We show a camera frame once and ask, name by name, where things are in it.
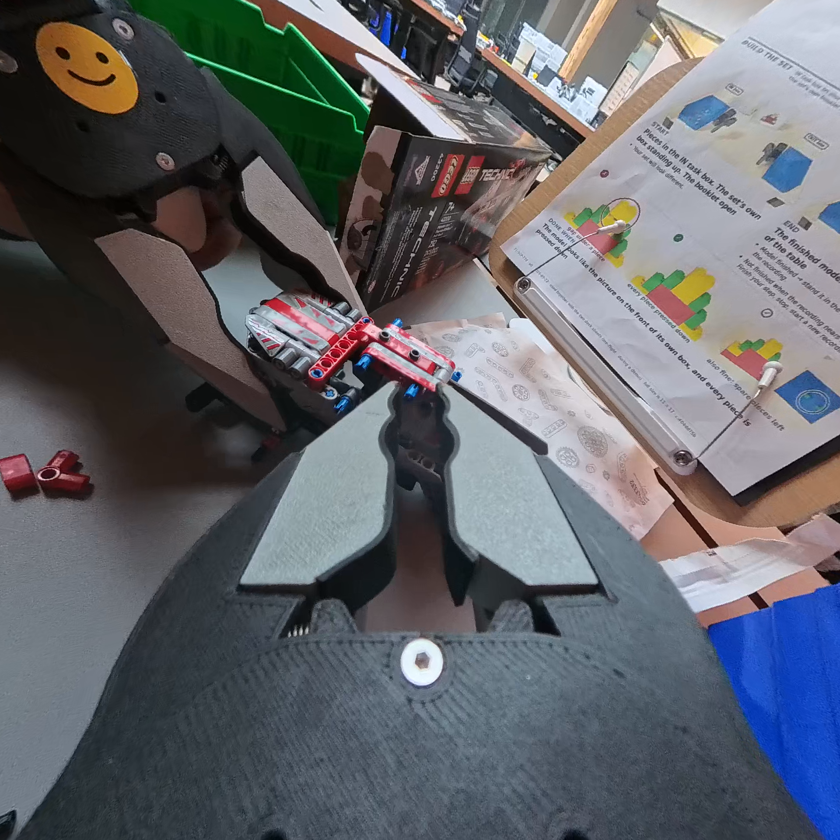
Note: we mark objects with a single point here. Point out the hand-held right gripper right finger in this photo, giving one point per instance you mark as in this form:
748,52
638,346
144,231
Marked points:
518,518

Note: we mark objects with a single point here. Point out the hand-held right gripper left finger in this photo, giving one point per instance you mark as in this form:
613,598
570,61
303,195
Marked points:
321,512

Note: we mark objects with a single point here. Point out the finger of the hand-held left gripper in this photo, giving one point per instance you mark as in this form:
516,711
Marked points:
289,210
164,289

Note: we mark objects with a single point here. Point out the red grey lego car model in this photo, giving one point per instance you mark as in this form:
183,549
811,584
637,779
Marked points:
308,321

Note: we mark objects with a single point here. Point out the lego set cardboard box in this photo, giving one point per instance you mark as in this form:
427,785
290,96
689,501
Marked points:
426,197

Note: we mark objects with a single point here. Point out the red lego angle connector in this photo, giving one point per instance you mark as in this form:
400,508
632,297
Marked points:
62,479

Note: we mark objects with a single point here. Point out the person's left hand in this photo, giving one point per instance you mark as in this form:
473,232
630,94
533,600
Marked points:
190,226

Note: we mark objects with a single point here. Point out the green plastic bin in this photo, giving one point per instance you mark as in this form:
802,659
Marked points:
308,151
216,26

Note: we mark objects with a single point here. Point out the white patterned paper bag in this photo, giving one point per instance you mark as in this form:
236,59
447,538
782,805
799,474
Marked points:
558,426

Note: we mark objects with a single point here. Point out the white page holder bar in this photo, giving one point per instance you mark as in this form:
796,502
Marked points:
604,374

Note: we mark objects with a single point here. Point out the wooden desk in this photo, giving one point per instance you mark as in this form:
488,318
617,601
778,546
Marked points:
328,26
544,98

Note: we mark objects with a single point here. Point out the white paper slip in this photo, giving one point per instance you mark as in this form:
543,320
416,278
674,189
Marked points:
735,568

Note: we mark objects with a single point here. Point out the brown board document stand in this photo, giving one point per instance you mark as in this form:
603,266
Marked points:
774,515

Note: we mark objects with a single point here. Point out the blue plastic bin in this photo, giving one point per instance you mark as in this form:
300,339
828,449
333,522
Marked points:
787,689

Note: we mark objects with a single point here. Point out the printed instruction sheet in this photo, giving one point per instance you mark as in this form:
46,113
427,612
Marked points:
689,229

